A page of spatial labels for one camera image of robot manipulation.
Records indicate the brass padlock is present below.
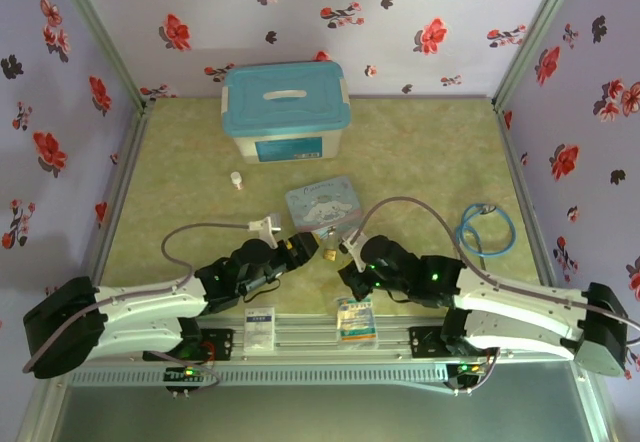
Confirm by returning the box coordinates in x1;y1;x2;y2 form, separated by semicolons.
321;231;339;264

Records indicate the blue green wipes packet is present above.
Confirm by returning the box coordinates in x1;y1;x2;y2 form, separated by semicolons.
335;297;379;346

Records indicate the blue cartoon tin box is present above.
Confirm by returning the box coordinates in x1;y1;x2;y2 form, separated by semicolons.
283;175;365;236

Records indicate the white card packet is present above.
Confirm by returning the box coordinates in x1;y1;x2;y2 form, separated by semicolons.
243;305;278;351

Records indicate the small green controller board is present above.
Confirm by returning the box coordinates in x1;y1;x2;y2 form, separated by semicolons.
163;366;202;384
455;360;490;379

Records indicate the storage box with blue lid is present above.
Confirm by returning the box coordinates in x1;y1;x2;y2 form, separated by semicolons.
219;60;352;166

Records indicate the aluminium mounting rail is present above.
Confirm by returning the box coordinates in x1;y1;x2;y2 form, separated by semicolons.
199;314;451;359

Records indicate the perforated grey cable tray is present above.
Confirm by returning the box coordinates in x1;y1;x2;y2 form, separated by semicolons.
67;360;451;389

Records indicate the coiled blue cable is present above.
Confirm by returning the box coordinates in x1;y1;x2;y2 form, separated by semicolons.
457;203;517;259

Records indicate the aluminium frame side rail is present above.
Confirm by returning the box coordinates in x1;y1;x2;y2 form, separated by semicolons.
92;106;154;288
493;106;557;288

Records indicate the aluminium frame post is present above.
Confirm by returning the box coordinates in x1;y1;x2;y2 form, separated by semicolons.
62;0;154;113
491;0;587;113

